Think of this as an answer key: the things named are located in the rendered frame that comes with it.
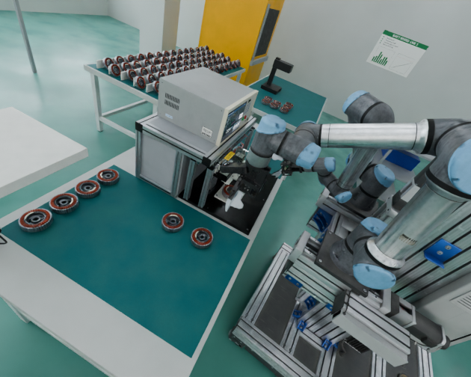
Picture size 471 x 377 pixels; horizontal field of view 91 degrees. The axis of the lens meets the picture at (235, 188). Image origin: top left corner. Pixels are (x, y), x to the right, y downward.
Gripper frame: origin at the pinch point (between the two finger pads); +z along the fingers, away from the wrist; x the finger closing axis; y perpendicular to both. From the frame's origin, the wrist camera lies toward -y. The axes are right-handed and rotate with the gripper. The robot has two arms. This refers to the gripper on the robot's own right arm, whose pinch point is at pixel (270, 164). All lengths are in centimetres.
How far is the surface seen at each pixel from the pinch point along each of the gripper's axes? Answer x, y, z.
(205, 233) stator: 13, 47, 24
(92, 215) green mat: -12, 67, 68
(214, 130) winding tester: -29.7, 16.9, 18.5
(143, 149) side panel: -28, 30, 58
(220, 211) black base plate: 15.2, 27.3, 24.6
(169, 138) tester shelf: -33, 30, 37
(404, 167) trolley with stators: 139, -225, -103
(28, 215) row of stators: -25, 83, 80
